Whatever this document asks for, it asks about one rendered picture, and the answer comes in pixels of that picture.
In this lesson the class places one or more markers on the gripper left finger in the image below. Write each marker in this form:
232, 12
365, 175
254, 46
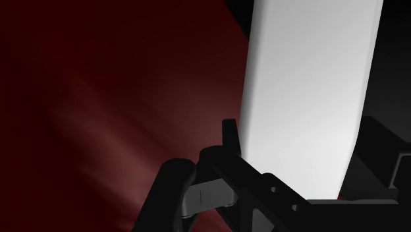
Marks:
231, 167

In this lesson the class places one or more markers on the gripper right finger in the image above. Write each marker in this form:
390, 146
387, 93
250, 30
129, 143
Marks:
379, 154

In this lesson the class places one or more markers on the white tall block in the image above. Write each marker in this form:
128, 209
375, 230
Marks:
305, 96

